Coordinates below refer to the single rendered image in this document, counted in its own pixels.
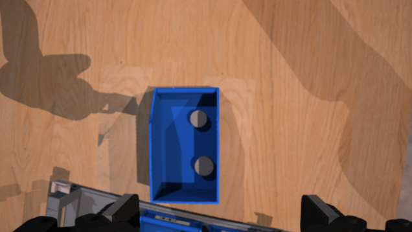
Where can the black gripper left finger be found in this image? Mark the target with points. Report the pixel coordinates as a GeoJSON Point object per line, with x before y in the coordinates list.
{"type": "Point", "coordinates": [121, 216]}

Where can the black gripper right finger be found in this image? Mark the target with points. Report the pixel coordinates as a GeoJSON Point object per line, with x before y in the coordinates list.
{"type": "Point", "coordinates": [318, 216]}

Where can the grey metal disc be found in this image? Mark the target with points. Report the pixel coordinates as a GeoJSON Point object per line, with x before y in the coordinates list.
{"type": "Point", "coordinates": [204, 165]}
{"type": "Point", "coordinates": [198, 118]}

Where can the blue bin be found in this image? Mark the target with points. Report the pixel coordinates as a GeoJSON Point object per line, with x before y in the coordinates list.
{"type": "Point", "coordinates": [222, 229]}
{"type": "Point", "coordinates": [159, 222]}
{"type": "Point", "coordinates": [175, 145]}

